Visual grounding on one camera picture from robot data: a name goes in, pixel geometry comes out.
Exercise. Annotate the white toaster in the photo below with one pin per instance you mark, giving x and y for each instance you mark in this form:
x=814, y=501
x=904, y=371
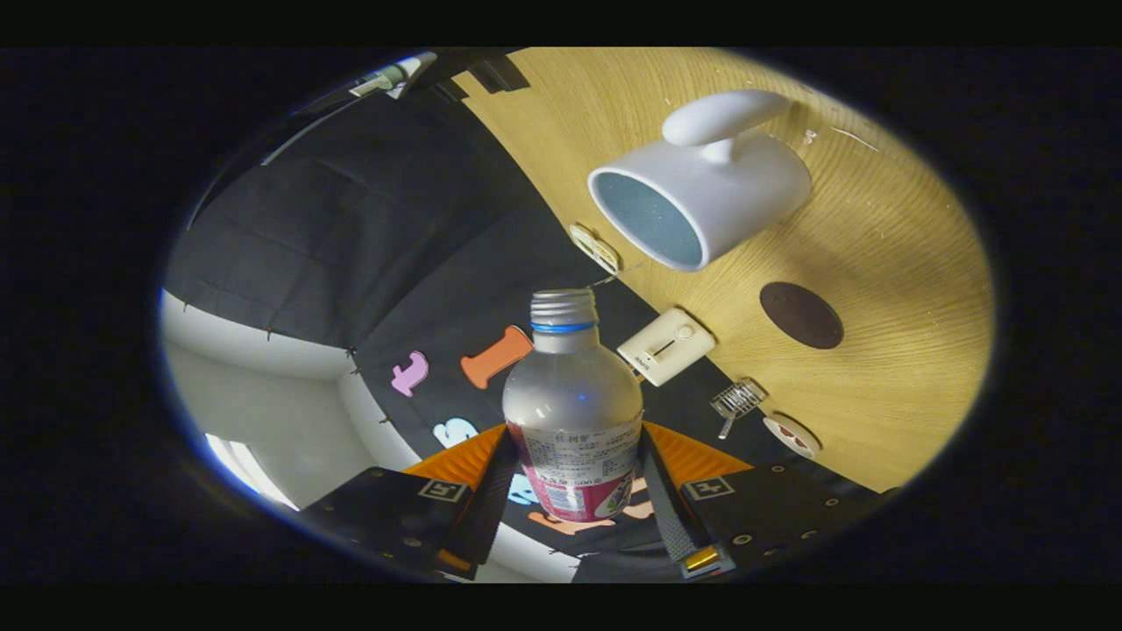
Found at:
x=666, y=346

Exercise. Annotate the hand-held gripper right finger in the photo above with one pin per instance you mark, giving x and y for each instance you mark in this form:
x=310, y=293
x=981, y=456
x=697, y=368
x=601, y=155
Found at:
x=666, y=517

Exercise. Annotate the white plate with red food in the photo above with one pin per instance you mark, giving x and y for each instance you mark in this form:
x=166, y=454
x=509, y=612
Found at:
x=791, y=436

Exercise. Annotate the cream divided food tray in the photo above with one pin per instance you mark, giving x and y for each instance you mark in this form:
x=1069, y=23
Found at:
x=594, y=248

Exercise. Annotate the dark brown round coaster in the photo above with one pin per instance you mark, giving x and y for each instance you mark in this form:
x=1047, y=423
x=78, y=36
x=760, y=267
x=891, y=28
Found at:
x=801, y=315

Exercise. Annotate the wooden table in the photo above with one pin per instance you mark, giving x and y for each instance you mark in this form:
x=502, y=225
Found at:
x=885, y=263

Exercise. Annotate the black backdrop cloth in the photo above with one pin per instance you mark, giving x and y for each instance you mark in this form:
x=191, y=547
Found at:
x=351, y=228

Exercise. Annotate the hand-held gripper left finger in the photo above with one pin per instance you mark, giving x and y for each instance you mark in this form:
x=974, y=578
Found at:
x=489, y=508

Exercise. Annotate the silver juice bottle pink label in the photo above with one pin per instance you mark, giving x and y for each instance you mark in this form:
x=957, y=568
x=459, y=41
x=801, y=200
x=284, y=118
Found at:
x=570, y=403

